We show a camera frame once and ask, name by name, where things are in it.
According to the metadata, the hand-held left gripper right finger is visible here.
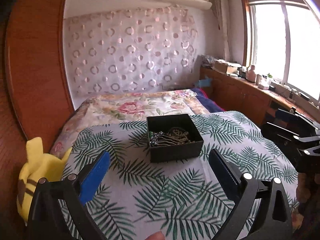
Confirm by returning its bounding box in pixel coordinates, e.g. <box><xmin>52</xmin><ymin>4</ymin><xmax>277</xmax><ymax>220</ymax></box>
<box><xmin>208</xmin><ymin>148</ymin><xmax>293</xmax><ymax>240</ymax></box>

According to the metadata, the dark blue blanket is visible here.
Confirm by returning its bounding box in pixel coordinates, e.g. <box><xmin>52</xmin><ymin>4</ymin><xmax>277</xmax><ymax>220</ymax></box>
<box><xmin>194</xmin><ymin>88</ymin><xmax>225</xmax><ymax>113</ymax></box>

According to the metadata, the black square box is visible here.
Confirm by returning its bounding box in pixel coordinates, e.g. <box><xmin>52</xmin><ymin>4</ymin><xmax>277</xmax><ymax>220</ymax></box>
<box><xmin>146</xmin><ymin>113</ymin><xmax>204</xmax><ymax>163</ymax></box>

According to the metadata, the pink bottle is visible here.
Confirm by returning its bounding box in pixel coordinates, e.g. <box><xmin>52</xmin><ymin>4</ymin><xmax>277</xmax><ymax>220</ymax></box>
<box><xmin>246</xmin><ymin>65</ymin><xmax>257</xmax><ymax>82</ymax></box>

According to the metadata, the rhinestone flower hairpin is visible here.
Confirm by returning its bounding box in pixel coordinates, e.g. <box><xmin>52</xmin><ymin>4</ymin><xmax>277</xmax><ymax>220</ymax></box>
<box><xmin>149</xmin><ymin>130</ymin><xmax>175</xmax><ymax>147</ymax></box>

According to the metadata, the person's right hand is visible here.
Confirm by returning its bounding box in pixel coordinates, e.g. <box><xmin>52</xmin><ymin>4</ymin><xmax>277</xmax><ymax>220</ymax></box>
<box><xmin>296</xmin><ymin>172</ymin><xmax>317</xmax><ymax>205</ymax></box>

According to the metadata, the blue paper bag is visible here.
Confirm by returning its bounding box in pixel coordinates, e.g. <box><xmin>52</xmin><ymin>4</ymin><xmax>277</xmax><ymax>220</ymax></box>
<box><xmin>197</xmin><ymin>78</ymin><xmax>213</xmax><ymax>88</ymax></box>

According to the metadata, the person's left hand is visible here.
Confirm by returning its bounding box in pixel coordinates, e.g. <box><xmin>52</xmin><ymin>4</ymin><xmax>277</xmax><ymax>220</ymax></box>
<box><xmin>144</xmin><ymin>231</ymin><xmax>166</xmax><ymax>240</ymax></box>

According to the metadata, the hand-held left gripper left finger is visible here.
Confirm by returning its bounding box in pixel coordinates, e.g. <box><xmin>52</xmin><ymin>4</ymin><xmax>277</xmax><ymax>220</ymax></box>
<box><xmin>27</xmin><ymin>150</ymin><xmax>112</xmax><ymax>240</ymax></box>

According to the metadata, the stack of papers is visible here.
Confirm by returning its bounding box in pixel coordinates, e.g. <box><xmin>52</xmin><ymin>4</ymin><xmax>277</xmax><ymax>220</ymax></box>
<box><xmin>202</xmin><ymin>54</ymin><xmax>215</xmax><ymax>67</ymax></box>

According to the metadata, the cardboard box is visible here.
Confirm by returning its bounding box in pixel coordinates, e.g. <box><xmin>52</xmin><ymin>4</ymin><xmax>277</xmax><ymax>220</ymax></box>
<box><xmin>214</xmin><ymin>61</ymin><xmax>242</xmax><ymax>75</ymax></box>

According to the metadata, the white container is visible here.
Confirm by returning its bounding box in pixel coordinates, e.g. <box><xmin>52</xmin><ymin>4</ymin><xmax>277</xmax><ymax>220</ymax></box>
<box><xmin>257</xmin><ymin>74</ymin><xmax>271</xmax><ymax>90</ymax></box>

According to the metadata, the pearl bead bracelet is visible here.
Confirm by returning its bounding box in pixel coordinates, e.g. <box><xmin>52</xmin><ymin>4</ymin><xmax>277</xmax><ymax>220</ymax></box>
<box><xmin>165</xmin><ymin>127</ymin><xmax>196</xmax><ymax>145</ymax></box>

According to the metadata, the yellow plush toy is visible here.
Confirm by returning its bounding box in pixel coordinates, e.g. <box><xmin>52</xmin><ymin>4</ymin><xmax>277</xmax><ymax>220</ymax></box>
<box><xmin>17</xmin><ymin>137</ymin><xmax>73</xmax><ymax>223</ymax></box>

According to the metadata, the window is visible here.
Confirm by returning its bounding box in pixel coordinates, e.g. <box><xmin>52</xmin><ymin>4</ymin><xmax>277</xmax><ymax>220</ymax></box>
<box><xmin>240</xmin><ymin>0</ymin><xmax>320</xmax><ymax>105</ymax></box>

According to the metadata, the floral blanket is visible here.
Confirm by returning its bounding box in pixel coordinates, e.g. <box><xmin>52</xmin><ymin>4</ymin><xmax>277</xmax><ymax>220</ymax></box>
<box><xmin>50</xmin><ymin>89</ymin><xmax>213</xmax><ymax>160</ymax></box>

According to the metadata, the white tied curtain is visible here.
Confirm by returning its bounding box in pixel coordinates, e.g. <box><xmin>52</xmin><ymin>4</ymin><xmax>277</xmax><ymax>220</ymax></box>
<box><xmin>212</xmin><ymin>0</ymin><xmax>247</xmax><ymax>64</ymax></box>

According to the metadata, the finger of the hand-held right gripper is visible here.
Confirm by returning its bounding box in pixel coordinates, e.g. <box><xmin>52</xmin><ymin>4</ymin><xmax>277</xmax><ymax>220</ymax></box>
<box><xmin>261</xmin><ymin>122</ymin><xmax>320</xmax><ymax>153</ymax></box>
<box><xmin>276</xmin><ymin>107</ymin><xmax>320</xmax><ymax>131</ymax></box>

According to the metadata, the leaf print bed cloth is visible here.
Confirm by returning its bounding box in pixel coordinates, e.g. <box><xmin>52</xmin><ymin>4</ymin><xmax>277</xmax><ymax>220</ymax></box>
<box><xmin>60</xmin><ymin>110</ymin><xmax>300</xmax><ymax>240</ymax></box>

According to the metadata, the circle pattern curtain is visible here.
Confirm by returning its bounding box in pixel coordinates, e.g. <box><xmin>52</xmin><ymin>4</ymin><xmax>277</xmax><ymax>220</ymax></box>
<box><xmin>62</xmin><ymin>7</ymin><xmax>200</xmax><ymax>103</ymax></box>

